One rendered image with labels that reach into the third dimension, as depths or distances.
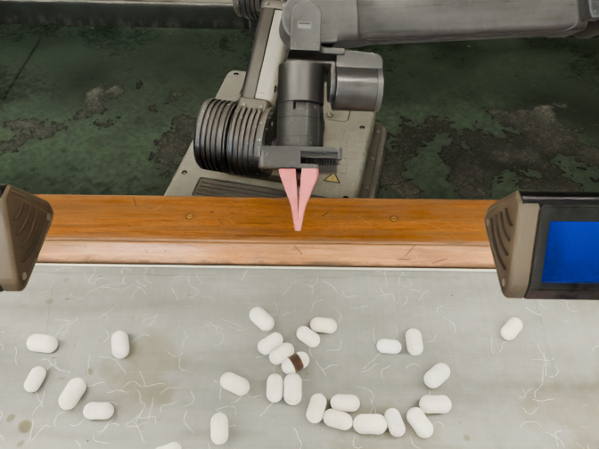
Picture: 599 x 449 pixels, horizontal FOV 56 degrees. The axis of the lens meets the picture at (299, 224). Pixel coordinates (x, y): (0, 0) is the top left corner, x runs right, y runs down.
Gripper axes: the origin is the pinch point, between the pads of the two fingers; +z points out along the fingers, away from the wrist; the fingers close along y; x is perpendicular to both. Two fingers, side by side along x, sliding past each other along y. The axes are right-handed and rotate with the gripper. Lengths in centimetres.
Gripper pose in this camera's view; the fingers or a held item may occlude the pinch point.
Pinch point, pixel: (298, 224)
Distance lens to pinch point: 69.5
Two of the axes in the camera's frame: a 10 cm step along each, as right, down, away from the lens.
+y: 10.0, 0.2, -0.2
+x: 0.2, 0.2, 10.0
